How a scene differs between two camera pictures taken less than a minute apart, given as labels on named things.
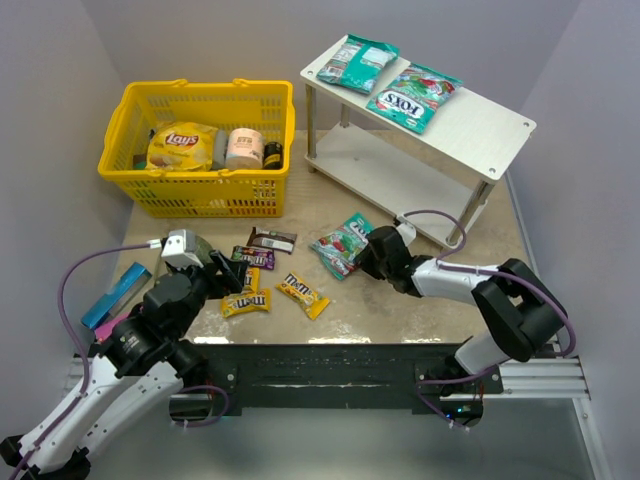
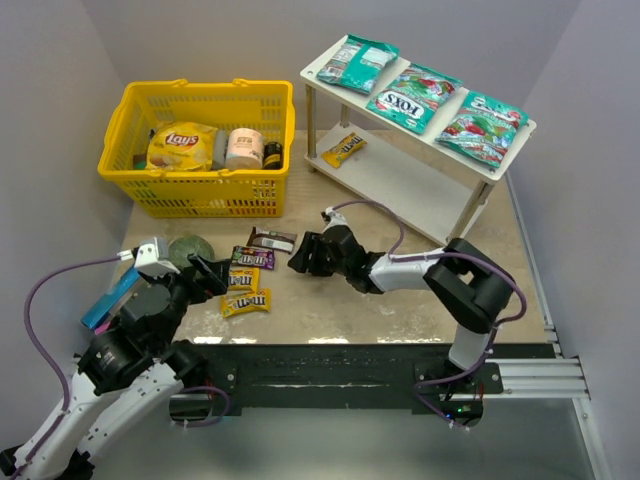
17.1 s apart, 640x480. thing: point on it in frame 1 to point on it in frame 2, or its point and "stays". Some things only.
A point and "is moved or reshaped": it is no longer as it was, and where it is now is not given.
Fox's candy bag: [341, 248] is moved or reshaped
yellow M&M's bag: [298, 289] to [352, 143]
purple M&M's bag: [262, 258] stays
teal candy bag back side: [356, 65] stays
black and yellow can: [273, 156] stays
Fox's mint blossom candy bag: [411, 97] stays
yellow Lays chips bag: [181, 147] stays
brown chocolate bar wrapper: [272, 240] stays
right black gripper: [373, 253] to [316, 249]
